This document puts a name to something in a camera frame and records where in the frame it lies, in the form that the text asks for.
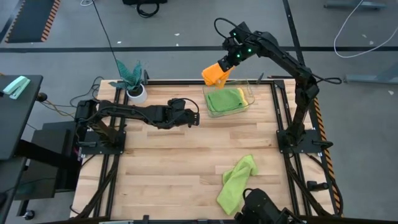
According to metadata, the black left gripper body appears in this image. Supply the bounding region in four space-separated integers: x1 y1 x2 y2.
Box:
155 98 195 129

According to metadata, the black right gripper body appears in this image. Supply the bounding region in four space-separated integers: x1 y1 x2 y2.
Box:
222 21 262 62

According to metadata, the orange microfiber towel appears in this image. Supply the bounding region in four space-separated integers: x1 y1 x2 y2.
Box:
201 62 236 90

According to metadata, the dark green microfiber towel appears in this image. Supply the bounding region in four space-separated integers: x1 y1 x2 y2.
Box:
205 88 245 113

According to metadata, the clear plastic bin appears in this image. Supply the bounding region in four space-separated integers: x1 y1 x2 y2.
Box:
202 79 256 118

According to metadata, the yellow microfiber towel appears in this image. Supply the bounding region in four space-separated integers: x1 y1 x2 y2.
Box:
236 88 249 108

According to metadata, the lime green microfiber towel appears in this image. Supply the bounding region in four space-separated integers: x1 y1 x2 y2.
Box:
216 154 259 216

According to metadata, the green plant in white pot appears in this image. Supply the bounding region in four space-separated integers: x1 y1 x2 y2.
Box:
108 60 148 105

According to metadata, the black floor box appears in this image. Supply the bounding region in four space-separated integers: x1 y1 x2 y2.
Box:
121 0 169 6

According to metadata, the grey metal floor bar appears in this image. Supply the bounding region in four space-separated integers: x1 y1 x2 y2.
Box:
344 60 398 85
323 0 387 10

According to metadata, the black computer cabinet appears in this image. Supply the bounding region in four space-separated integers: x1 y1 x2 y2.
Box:
14 120 91 200

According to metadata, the orange black hazard strip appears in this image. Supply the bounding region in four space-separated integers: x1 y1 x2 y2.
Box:
313 98 343 216

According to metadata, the black desk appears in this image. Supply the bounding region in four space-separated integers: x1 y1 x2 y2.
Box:
0 74 44 161

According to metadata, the mint green stapler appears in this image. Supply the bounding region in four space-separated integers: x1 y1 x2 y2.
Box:
2 75 31 100

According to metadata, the black mat with orange stripes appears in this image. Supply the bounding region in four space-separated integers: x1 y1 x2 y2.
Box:
4 0 62 44

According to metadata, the black table frame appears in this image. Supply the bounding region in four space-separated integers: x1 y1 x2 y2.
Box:
70 76 343 224

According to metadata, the black floor cable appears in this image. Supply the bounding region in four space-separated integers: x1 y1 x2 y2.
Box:
68 76 105 123

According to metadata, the black coiled cable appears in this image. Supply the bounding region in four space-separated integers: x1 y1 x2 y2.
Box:
136 2 160 19

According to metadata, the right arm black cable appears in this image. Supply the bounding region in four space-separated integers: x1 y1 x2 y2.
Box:
213 17 343 85

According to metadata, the white floor cable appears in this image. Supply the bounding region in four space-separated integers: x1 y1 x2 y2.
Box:
333 0 398 59

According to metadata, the black hanging cable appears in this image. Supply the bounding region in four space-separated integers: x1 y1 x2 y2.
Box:
91 0 119 63

